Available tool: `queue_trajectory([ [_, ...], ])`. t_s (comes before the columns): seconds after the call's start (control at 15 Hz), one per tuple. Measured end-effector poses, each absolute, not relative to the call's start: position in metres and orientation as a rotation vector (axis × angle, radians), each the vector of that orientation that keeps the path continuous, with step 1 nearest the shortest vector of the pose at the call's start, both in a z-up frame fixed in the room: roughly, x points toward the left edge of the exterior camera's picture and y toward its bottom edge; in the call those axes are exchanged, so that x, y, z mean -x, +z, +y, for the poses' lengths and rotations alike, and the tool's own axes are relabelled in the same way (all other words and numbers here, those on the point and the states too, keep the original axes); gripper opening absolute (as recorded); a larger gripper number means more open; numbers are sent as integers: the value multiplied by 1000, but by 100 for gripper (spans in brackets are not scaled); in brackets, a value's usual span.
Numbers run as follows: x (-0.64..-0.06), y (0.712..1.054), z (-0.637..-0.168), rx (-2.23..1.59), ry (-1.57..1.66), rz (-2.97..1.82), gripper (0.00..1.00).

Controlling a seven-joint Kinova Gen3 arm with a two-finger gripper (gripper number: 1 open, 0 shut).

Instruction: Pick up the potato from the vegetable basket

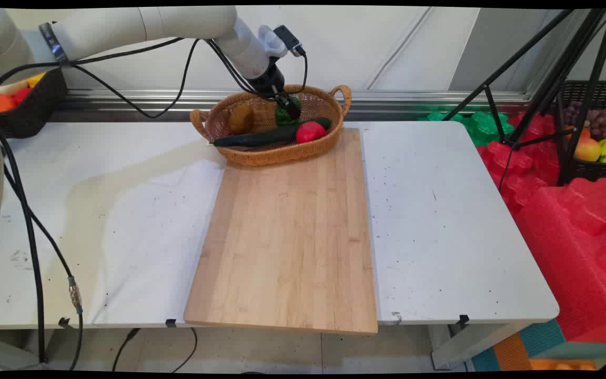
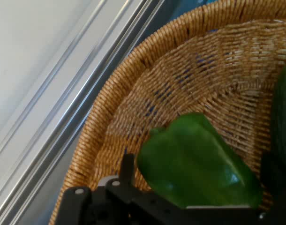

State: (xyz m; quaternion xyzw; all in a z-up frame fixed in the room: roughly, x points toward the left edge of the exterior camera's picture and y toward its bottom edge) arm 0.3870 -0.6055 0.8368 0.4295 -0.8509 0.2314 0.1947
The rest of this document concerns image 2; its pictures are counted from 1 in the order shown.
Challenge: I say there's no dark green cucumber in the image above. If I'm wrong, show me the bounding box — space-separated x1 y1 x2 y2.
271 60 286 188

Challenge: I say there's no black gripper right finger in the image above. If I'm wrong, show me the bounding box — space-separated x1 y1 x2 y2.
257 152 286 225

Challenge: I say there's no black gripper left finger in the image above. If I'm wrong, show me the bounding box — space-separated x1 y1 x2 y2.
53 153 186 225

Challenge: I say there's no aluminium wall rail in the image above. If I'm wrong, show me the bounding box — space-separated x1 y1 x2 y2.
0 0 167 225

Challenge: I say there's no oval wicker basket with handles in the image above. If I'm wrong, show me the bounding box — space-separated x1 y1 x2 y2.
48 0 286 225

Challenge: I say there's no green bell pepper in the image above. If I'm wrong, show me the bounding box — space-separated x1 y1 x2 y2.
136 112 263 209

